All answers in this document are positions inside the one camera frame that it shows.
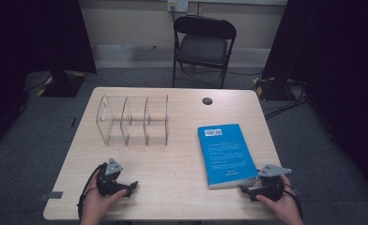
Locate white wall socket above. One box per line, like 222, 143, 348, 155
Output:
167, 0, 190, 13

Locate person's right hand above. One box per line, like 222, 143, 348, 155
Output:
255, 173, 306, 225

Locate black stand base yellow tape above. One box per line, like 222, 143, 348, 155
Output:
252, 76, 294, 101
38, 69, 87, 98

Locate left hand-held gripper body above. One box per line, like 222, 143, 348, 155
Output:
96, 157, 125, 199

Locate black folding chair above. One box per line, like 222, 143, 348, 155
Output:
172, 14, 238, 90

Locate blue book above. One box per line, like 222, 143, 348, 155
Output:
197, 123, 260, 190

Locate black floor cables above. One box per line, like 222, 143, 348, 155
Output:
263, 83, 310, 121

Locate black curtain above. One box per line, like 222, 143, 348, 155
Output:
0, 0, 98, 158
261, 0, 368, 201

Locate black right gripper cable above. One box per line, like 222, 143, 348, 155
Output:
282, 182, 304, 219

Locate person's left hand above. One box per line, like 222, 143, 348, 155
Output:
80, 178, 129, 225

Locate grey floor tape piece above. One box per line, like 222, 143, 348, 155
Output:
38, 190, 64, 202

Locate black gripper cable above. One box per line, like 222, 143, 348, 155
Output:
282, 182, 304, 219
77, 163, 107, 221

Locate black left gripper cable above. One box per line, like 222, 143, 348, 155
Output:
77, 163, 107, 221

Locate clear acrylic divider rack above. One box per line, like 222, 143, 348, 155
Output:
96, 94, 170, 147

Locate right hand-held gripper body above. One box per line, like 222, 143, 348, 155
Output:
257, 164, 293, 203

